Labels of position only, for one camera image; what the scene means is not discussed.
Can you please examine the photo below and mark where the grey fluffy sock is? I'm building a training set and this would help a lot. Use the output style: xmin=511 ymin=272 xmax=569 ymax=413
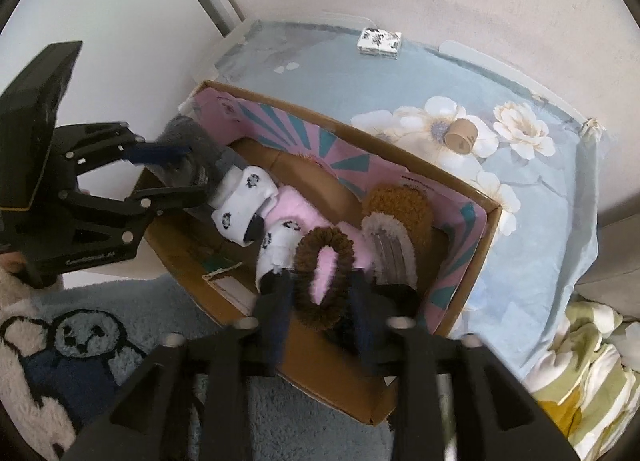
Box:
xmin=148 ymin=114 xmax=248 ymax=196

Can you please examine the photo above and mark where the open cardboard box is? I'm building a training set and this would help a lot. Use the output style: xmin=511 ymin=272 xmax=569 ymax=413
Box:
xmin=146 ymin=82 xmax=502 ymax=425

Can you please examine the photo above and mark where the blue panda rug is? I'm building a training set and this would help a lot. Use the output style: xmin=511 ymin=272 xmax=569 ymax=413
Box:
xmin=1 ymin=276 xmax=393 ymax=460

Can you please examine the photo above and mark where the pink fluffy sock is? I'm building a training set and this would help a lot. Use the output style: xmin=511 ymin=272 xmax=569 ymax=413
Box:
xmin=265 ymin=185 xmax=331 ymax=231
xmin=309 ymin=222 xmax=373 ymax=305

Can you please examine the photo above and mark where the person's left hand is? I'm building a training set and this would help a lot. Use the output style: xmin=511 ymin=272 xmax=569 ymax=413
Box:
xmin=0 ymin=252 xmax=26 ymax=275

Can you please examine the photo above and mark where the black fuzzy item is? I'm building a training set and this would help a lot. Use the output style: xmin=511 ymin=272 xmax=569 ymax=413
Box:
xmin=369 ymin=285 xmax=422 ymax=329

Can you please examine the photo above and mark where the blue floral table cloth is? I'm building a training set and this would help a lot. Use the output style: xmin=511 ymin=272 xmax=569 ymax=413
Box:
xmin=179 ymin=18 xmax=601 ymax=382

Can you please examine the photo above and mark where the pink fluffy sock front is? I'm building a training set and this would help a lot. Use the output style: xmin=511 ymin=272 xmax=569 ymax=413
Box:
xmin=265 ymin=185 xmax=331 ymax=231

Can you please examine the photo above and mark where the white tissue pack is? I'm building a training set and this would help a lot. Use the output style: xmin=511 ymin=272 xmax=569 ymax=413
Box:
xmin=357 ymin=28 xmax=402 ymax=58

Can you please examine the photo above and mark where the white fluffy sleeve forearm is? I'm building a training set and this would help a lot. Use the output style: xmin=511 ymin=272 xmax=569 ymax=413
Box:
xmin=0 ymin=269 xmax=44 ymax=321

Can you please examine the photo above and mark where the brown hair scrunchie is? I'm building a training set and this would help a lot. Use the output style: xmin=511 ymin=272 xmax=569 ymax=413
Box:
xmin=293 ymin=227 xmax=355 ymax=331

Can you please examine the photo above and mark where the green yellow floral blanket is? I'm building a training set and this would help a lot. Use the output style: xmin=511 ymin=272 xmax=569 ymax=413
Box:
xmin=524 ymin=301 xmax=639 ymax=460

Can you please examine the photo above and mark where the tan cylindrical bottle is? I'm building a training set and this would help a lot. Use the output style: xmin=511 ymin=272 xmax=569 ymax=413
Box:
xmin=444 ymin=118 xmax=478 ymax=156

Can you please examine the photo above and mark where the white panda sock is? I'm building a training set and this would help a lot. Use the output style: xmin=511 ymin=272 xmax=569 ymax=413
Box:
xmin=255 ymin=218 xmax=304 ymax=291
xmin=209 ymin=166 xmax=279 ymax=247

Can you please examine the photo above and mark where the grey sofa cushion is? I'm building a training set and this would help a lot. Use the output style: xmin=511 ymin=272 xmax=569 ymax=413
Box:
xmin=575 ymin=214 xmax=640 ymax=318

